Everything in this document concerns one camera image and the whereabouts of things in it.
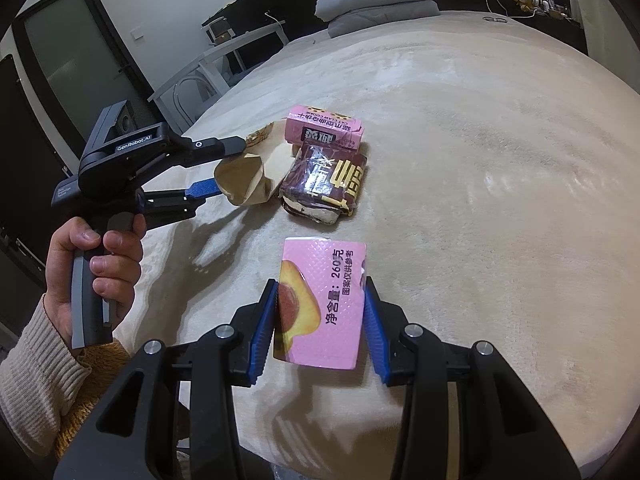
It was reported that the dark brown snack packet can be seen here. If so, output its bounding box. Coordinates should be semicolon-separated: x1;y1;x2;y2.
279;141;369;226

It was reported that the pink carton with peach picture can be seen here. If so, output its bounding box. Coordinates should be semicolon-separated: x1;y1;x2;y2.
272;235;370;372

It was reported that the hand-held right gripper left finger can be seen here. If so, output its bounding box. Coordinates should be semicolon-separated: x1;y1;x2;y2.
52;277;280;480

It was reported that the pink cookie box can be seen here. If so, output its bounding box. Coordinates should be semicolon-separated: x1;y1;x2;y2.
284;103;364;150

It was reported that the small white rack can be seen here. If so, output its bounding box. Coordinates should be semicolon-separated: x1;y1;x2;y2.
201;16;236;47

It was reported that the beige plush blanket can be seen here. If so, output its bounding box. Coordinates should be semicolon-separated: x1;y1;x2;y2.
125;7;640;466

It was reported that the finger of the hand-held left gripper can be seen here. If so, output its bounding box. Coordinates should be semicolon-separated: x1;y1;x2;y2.
167;136;248;167
142;180;223;228

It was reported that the frosted glass door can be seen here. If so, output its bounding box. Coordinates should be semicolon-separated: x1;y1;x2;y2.
12;0;157;161

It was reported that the cream curtain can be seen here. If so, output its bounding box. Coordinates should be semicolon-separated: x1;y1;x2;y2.
560;0;640;91

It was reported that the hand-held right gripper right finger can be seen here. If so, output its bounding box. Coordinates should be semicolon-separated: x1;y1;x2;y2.
364;276;583;480

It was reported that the brown paper bag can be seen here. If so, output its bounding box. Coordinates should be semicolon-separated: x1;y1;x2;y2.
214;122;296;207

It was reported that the brown fuzzy garment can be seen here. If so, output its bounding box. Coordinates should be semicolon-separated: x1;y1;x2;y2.
54;340;136;461

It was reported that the metal frame chair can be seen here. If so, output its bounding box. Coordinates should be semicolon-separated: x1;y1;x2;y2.
172;77;211;128

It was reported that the person's left hand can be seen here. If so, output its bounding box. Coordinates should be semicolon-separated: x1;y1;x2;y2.
45;212;146;356

